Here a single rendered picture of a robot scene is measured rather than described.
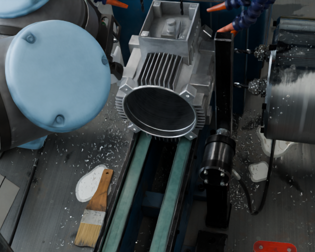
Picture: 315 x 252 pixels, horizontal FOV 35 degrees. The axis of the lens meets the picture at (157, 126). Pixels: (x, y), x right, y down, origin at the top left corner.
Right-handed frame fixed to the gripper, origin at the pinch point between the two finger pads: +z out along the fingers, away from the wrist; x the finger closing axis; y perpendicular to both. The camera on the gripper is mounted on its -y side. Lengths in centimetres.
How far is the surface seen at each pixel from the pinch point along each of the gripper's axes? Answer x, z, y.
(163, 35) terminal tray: -5.3, 12.4, 13.4
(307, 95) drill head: -34.1, 8.4, 2.9
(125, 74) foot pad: 1.7, 13.2, 4.8
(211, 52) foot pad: -14.5, 18.2, 12.4
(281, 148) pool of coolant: -31, 40, -3
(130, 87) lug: -0.7, 10.4, 1.6
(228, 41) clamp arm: -20.3, -5.3, 7.2
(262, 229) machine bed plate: -29.0, 29.4, -22.1
